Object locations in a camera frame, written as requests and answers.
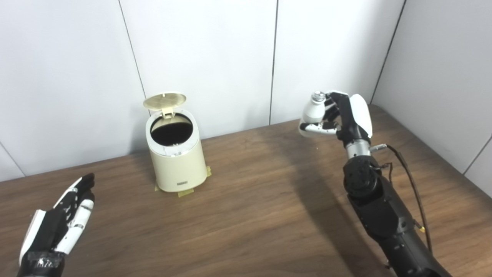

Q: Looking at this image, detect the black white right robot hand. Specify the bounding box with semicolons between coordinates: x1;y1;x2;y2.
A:
299;91;373;147

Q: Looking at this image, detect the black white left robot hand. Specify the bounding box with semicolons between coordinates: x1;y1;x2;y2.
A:
17;173;95;277

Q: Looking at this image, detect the small white plastic bottle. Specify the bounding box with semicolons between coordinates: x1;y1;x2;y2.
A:
302;91;327;125

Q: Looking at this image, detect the cream-colored round bin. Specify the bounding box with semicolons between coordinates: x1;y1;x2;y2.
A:
145;108;208;193

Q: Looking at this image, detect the cream round bin lid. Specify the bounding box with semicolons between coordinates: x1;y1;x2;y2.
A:
143;92;187;116

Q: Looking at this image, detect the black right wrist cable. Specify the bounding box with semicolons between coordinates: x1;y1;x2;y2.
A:
371;144;433;254

